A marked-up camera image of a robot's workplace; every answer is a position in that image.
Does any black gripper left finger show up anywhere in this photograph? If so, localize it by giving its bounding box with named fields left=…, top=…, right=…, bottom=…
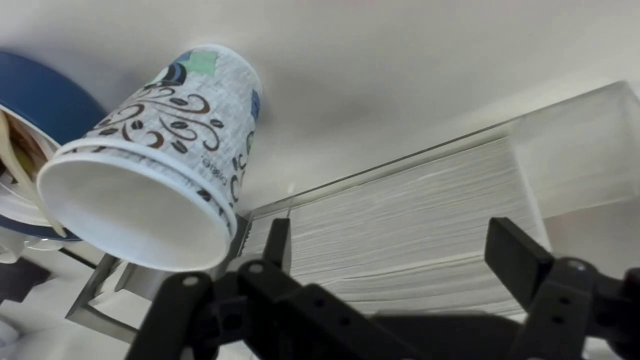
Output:
left=125, top=215, right=428, bottom=360

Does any white paper napkin stack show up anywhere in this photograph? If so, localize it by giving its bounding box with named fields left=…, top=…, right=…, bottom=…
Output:
left=236, top=132, right=552, bottom=317

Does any paper cup holding coffee beans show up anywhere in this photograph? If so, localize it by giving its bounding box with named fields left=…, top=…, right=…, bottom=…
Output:
left=56, top=44, right=264, bottom=231

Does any blue plate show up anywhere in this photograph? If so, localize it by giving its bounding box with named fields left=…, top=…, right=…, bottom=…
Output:
left=0, top=47, right=108, bottom=241

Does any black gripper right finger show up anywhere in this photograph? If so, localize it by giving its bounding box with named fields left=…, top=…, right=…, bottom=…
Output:
left=484, top=215, right=640, bottom=360

